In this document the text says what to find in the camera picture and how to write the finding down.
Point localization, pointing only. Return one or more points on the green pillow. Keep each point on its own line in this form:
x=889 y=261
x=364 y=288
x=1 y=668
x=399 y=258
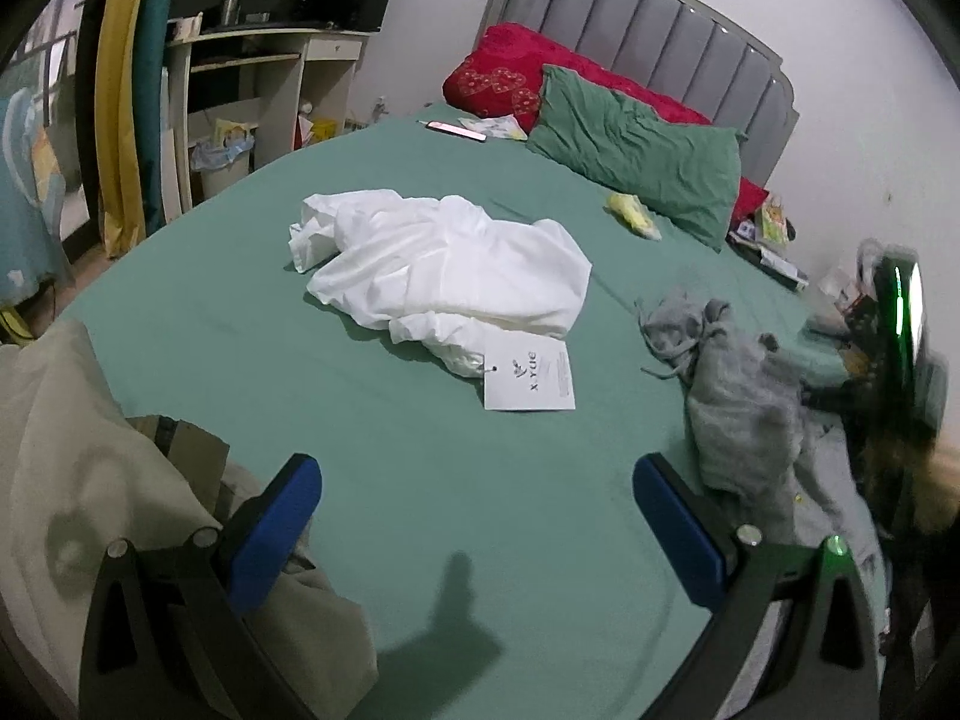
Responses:
x=637 y=150

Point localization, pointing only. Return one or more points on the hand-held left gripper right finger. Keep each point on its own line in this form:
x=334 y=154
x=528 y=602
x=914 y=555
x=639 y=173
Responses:
x=675 y=532

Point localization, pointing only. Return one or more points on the person's right forearm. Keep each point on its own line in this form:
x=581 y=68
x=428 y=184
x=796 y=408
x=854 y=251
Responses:
x=930 y=480

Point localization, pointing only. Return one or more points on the clear plastic bag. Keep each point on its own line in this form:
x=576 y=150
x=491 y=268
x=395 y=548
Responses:
x=844 y=281

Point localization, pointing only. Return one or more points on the white garment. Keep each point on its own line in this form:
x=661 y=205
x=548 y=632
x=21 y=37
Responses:
x=450 y=262

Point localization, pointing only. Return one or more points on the red pillow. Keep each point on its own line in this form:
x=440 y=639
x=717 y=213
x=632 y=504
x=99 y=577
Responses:
x=495 y=67

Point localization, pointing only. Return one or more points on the grey padded headboard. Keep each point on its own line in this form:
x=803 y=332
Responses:
x=675 y=30

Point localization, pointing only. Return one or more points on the trash bin with bag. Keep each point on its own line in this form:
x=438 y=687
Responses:
x=221 y=172

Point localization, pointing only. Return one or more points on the white paper tag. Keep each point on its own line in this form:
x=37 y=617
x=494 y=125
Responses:
x=532 y=382

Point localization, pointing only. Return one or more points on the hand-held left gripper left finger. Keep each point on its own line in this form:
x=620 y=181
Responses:
x=274 y=532

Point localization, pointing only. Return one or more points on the pale printed packet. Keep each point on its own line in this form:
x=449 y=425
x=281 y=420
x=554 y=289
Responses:
x=499 y=127

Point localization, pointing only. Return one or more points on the colourful snack packet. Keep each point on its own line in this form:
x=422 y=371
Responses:
x=772 y=221

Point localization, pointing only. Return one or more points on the yellow small cloth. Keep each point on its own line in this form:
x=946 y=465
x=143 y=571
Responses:
x=630 y=211

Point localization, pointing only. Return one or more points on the blue printed cloth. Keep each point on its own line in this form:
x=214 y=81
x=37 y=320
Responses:
x=26 y=202

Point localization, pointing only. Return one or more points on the smartphone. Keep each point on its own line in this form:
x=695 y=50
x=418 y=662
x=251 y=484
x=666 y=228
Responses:
x=454 y=129

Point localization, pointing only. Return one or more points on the khaki cloth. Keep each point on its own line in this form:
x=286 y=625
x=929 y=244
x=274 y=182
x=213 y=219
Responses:
x=187 y=450

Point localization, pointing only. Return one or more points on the bed with green sheet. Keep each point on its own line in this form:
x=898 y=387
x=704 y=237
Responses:
x=450 y=502

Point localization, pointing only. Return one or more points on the beige cloth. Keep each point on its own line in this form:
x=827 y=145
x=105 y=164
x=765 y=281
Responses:
x=67 y=465

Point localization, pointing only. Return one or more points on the metal cup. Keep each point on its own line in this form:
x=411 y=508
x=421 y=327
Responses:
x=229 y=11

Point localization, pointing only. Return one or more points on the yellow curtain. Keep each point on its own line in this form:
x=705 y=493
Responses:
x=124 y=90

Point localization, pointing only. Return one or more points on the white desk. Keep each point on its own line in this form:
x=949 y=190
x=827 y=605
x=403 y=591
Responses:
x=330 y=67

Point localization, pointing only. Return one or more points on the grey hooded sweatshirt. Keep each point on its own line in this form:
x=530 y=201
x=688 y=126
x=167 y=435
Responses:
x=742 y=405

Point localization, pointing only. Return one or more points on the teal curtain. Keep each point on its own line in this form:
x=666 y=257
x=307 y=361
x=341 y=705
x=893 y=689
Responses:
x=161 y=52

